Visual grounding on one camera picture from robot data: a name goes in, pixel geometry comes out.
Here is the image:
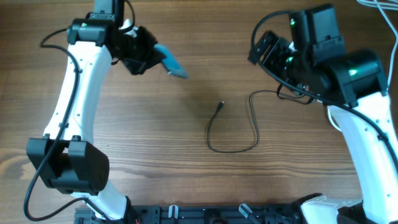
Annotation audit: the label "blue Galaxy S25 smartphone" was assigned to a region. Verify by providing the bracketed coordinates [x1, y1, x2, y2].
[154, 44, 188, 78]

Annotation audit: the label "black USB charging cable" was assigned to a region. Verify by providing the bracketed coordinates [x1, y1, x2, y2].
[206, 83, 315, 154]

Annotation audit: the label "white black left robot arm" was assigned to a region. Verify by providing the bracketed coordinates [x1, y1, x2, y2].
[26, 0, 187, 223]

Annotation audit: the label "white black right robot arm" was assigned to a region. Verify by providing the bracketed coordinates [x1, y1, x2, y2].
[249, 4, 397, 223]

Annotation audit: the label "white power strip cord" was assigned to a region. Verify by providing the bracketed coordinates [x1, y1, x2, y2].
[326, 0, 398, 133]

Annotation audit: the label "white cables at corner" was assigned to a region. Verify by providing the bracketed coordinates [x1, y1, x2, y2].
[356, 0, 398, 11]

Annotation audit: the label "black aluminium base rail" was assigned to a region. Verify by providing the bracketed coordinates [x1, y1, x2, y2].
[73, 203, 312, 224]

